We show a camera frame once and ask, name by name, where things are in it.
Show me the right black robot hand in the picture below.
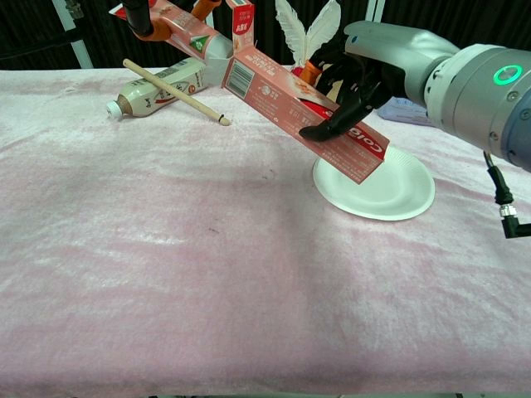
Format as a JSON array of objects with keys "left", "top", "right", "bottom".
[{"left": 298, "top": 20, "right": 460, "bottom": 143}]

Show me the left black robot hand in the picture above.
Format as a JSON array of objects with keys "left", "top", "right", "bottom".
[{"left": 122, "top": 0, "right": 223, "bottom": 41}]

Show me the pink tube with white cap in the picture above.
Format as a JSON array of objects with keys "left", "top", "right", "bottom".
[{"left": 108, "top": 0, "right": 234, "bottom": 67}]

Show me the red Colgate toothpaste box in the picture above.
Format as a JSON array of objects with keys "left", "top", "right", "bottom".
[{"left": 222, "top": 0, "right": 392, "bottom": 187}]

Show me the white paper plate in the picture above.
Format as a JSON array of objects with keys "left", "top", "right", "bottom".
[{"left": 311, "top": 144, "right": 436, "bottom": 222}]

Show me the blue wet wipes pack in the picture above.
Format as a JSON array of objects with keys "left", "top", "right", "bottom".
[{"left": 376, "top": 97, "right": 435, "bottom": 126}]

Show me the milk tea plastic bottle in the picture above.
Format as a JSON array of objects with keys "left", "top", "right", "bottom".
[{"left": 105, "top": 56, "right": 209, "bottom": 121}]

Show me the wooden stick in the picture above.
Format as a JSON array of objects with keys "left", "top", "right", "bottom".
[{"left": 122, "top": 58, "right": 232, "bottom": 127}]

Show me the white feather ornament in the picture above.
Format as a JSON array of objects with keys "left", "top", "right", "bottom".
[{"left": 275, "top": 0, "right": 342, "bottom": 80}]

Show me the black pleated curtain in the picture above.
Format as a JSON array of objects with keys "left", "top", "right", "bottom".
[{"left": 0, "top": 0, "right": 531, "bottom": 71}]

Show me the pink plush table cloth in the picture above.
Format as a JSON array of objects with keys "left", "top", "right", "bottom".
[{"left": 0, "top": 66, "right": 531, "bottom": 395}]

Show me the black arm cable with connector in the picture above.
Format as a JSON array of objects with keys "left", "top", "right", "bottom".
[{"left": 482, "top": 149, "right": 531, "bottom": 240}]

